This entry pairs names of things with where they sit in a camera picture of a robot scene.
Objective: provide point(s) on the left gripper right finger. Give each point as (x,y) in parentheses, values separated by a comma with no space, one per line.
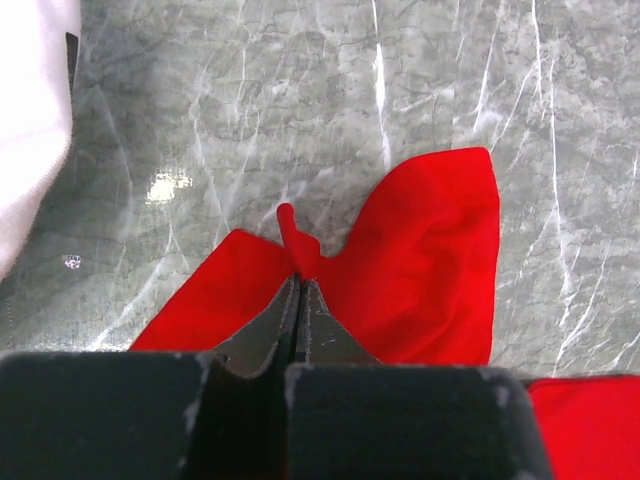
(351,417)

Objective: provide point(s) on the red t shirt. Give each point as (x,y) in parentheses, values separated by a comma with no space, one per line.
(414,283)

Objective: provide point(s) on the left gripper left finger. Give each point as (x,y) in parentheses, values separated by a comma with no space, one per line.
(217,414)

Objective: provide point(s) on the white t shirt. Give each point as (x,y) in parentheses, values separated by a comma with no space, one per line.
(39,54)

